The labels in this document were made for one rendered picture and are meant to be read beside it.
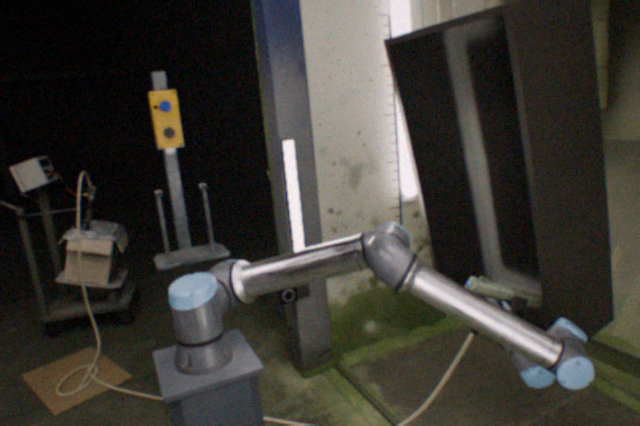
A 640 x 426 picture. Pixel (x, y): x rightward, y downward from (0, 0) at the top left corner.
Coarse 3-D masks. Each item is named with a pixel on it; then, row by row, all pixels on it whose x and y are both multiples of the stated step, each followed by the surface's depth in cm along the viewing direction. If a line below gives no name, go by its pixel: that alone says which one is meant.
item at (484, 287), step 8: (472, 280) 153; (480, 280) 153; (488, 280) 153; (472, 288) 152; (480, 288) 152; (488, 288) 152; (496, 288) 153; (504, 288) 155; (512, 288) 157; (488, 296) 154; (496, 296) 154; (504, 296) 154; (512, 296) 155; (520, 296) 155; (528, 296) 156; (536, 296) 158; (528, 304) 157; (536, 304) 157; (472, 328) 163
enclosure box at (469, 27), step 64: (576, 0) 127; (448, 64) 184; (512, 64) 123; (576, 64) 131; (448, 128) 190; (512, 128) 175; (576, 128) 136; (448, 192) 196; (512, 192) 187; (576, 192) 141; (448, 256) 202; (512, 256) 202; (576, 256) 147; (576, 320) 153
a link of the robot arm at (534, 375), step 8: (512, 352) 135; (512, 360) 136; (520, 360) 131; (528, 360) 129; (520, 368) 130; (528, 368) 128; (536, 368) 126; (528, 376) 127; (536, 376) 126; (544, 376) 126; (552, 376) 126; (528, 384) 128; (536, 384) 128; (544, 384) 128
